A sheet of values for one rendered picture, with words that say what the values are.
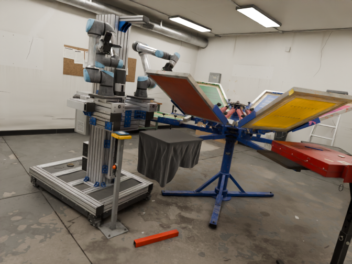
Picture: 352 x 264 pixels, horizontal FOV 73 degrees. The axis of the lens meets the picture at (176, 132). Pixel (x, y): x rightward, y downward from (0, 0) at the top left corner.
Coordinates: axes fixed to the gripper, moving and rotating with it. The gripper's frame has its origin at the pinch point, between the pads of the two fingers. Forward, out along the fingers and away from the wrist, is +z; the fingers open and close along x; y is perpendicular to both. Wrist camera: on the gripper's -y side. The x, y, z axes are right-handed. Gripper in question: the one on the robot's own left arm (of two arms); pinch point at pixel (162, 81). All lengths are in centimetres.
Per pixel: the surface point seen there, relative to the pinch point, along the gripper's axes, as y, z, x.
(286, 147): -39, 17, 129
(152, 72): 22.9, 5.5, 9.7
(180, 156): -30, 60, 48
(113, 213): -21, 137, 18
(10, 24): 94, -14, -353
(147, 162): -19, 80, 23
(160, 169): -21, 80, 42
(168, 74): 22.9, 5.7, 33.8
